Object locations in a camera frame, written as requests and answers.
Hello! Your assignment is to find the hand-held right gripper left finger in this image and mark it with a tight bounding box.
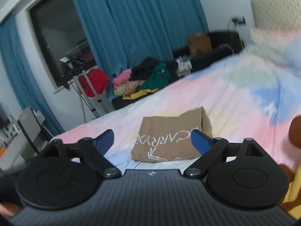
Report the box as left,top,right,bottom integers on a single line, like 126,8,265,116
32,129,122,179

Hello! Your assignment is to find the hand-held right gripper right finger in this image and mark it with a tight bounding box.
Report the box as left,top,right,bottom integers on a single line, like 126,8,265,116
183,129,271,179

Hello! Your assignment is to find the tan printed t-shirt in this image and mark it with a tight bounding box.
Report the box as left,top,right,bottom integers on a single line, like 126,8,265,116
131,107,213,163

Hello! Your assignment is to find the person's left hand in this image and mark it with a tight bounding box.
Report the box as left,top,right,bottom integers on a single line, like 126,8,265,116
0,202,21,219

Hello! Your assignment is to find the white vanity desk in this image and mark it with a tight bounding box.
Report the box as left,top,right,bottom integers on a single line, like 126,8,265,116
0,127,26,170

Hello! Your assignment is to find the blue cloth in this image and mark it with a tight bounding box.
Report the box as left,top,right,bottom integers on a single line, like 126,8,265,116
107,85,118,104

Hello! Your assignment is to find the pastel tie-dye bedsheet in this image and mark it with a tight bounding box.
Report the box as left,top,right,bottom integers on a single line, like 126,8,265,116
48,29,301,217

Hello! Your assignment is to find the red garment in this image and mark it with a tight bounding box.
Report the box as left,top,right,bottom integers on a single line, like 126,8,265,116
78,69,110,97

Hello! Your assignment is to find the standing garment steamer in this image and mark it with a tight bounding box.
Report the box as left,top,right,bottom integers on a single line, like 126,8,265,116
60,56,113,123

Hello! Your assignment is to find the khaki garment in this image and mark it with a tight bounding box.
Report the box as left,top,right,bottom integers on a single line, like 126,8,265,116
123,80,145,95

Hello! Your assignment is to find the black and white chair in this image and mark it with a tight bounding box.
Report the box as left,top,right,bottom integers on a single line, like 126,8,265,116
17,107,55,154

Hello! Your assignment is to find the pink garment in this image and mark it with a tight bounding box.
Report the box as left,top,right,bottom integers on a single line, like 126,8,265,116
113,70,132,87

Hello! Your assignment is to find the wavy vanity mirror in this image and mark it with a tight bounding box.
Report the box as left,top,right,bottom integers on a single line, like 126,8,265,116
0,104,12,129

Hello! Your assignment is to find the green garment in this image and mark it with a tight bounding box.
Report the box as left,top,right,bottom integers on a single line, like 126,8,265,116
136,62,171,92

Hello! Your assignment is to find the white patterned garment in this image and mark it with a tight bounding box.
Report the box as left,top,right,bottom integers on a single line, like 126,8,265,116
176,56,192,76

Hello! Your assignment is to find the black garment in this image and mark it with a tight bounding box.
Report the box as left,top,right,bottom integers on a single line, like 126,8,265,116
132,56,160,80

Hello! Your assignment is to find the black sofa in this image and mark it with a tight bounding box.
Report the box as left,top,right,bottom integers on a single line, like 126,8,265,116
112,31,245,110

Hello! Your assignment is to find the brown cardboard box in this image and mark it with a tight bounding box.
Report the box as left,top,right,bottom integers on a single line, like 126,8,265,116
187,34,212,54

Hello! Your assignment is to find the brown and yellow plush toy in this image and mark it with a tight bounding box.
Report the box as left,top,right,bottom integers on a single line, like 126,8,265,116
280,115,301,217

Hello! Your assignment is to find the narrow blue curtain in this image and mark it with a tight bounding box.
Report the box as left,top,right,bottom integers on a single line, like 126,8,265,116
0,14,65,134

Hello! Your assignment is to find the dark framed window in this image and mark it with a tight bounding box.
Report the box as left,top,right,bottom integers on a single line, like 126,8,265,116
28,0,97,89

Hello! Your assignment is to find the pastel pillow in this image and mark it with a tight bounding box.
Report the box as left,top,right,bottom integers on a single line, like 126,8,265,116
249,28,301,67

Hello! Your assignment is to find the wide blue curtain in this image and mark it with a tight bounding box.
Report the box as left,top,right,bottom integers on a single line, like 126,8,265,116
67,0,210,76

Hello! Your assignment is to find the beige headboard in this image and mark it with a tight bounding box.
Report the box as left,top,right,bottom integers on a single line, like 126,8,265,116
250,0,301,30

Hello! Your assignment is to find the white wall outlet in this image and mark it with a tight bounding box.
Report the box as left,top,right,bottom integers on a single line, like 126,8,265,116
34,109,45,123

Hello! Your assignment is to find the white charging cable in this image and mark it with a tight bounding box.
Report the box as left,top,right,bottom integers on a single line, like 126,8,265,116
219,22,245,57

